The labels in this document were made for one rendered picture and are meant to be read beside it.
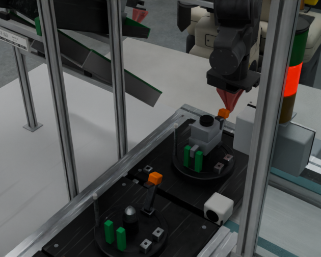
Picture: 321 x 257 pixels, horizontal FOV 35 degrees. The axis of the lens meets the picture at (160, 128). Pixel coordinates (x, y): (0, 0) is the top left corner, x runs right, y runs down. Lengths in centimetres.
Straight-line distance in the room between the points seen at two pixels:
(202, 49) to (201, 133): 88
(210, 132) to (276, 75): 36
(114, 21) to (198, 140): 30
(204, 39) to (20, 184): 91
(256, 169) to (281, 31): 25
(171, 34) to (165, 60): 201
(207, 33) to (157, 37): 184
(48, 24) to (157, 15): 313
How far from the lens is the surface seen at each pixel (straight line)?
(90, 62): 107
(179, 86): 159
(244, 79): 109
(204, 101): 153
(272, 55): 72
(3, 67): 348
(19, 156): 137
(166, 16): 398
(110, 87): 113
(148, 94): 124
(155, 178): 96
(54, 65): 93
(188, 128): 124
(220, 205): 103
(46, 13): 89
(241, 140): 86
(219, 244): 101
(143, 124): 143
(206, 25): 187
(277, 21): 69
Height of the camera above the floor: 173
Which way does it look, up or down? 38 degrees down
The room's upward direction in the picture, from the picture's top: straight up
